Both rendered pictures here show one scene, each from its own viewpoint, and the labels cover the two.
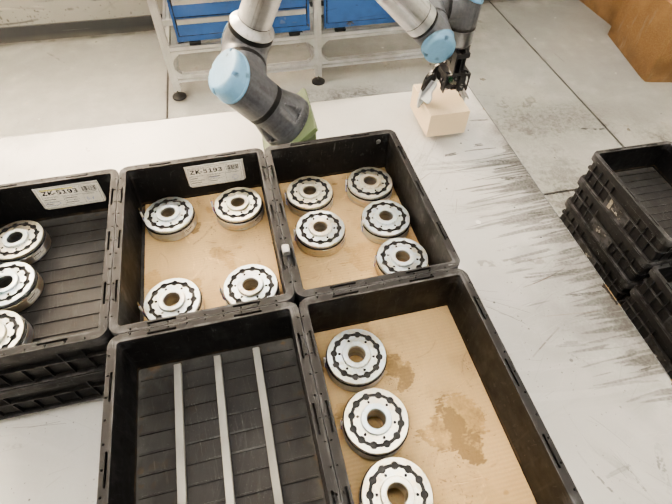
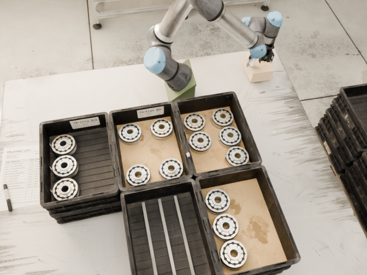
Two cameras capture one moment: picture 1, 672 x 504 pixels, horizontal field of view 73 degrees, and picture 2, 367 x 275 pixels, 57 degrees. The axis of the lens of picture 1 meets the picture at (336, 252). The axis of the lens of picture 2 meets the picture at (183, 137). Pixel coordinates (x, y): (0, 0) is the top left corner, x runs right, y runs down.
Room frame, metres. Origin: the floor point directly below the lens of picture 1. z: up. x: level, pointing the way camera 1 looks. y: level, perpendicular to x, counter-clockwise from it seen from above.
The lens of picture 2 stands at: (-0.18, 0.13, 2.17)
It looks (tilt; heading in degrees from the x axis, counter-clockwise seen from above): 58 degrees down; 359
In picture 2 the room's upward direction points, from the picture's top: 4 degrees clockwise
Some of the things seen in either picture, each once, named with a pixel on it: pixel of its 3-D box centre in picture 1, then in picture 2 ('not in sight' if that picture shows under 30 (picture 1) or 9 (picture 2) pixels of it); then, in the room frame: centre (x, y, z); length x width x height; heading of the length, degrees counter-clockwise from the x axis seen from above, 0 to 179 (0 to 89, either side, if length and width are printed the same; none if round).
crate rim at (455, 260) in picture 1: (352, 204); (215, 131); (0.63, -0.03, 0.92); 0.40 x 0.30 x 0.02; 15
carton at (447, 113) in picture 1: (438, 108); (257, 66); (1.20, -0.30, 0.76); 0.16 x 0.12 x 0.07; 13
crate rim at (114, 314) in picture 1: (199, 229); (148, 143); (0.56, 0.26, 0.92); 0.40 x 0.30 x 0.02; 15
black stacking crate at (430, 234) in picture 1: (351, 221); (214, 137); (0.63, -0.03, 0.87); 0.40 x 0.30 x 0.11; 15
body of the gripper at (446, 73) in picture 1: (453, 65); (265, 49); (1.17, -0.31, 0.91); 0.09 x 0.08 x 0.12; 13
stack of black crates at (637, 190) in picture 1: (632, 233); (359, 130); (1.05, -1.04, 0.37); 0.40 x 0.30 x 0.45; 13
